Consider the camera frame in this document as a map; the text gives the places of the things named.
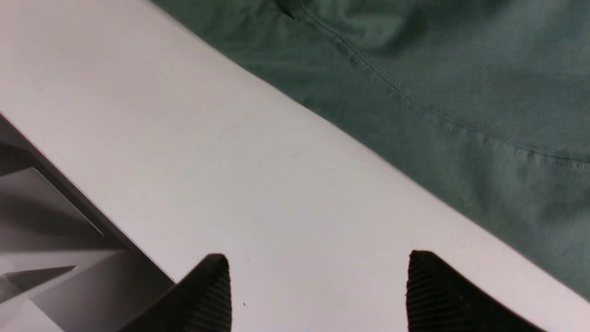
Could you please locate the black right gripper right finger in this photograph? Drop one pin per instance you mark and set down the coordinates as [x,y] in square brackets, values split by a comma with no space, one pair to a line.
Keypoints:
[439,299]

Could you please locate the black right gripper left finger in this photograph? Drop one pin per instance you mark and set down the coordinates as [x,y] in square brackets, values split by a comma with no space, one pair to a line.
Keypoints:
[201,302]

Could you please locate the green long sleeve shirt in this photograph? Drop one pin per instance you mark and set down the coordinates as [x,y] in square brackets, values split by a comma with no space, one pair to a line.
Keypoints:
[484,103]

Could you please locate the grey table frame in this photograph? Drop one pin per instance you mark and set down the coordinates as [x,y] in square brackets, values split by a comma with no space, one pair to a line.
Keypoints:
[65,267]

